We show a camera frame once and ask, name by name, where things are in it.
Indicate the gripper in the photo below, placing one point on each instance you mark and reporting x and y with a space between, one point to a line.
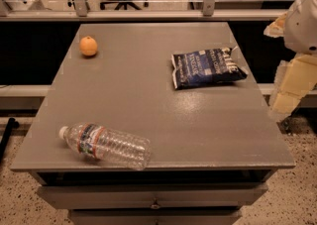
302 27

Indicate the blue chip bag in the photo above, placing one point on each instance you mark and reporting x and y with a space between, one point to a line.
205 67

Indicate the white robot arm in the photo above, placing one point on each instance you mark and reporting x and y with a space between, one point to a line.
300 36

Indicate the grey cabinet with drawers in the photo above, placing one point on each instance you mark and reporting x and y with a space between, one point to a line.
213 148

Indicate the metal drawer knob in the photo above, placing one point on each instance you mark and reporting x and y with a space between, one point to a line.
155 206

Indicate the orange fruit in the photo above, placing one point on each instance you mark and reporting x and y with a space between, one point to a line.
88 46

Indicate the clear plastic water bottle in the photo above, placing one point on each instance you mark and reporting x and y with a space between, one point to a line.
104 144

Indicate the black pole on floor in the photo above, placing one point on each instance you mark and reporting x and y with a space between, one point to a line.
10 126

